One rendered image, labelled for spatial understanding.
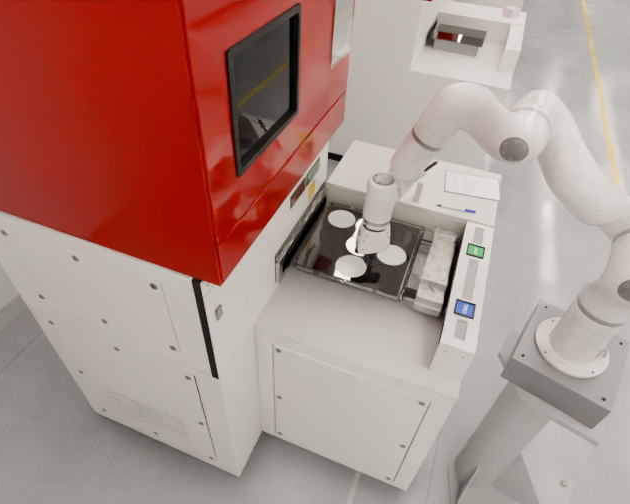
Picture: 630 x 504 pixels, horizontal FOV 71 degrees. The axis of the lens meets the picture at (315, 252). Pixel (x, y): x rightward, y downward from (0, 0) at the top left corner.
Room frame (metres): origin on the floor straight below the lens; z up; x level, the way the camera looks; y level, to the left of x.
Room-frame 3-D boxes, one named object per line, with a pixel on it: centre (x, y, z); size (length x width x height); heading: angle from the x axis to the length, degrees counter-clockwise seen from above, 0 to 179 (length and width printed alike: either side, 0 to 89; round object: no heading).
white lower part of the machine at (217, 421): (1.12, 0.44, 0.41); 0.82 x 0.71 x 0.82; 161
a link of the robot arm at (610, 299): (0.70, -0.70, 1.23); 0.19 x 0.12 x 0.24; 150
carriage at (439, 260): (1.06, -0.41, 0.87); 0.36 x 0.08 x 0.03; 161
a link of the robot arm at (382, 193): (1.04, -0.18, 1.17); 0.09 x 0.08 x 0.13; 145
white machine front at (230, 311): (1.01, 0.12, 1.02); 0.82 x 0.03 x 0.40; 161
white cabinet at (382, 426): (1.17, -0.28, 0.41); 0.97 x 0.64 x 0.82; 161
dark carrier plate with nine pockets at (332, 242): (1.12, -0.16, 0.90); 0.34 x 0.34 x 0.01; 71
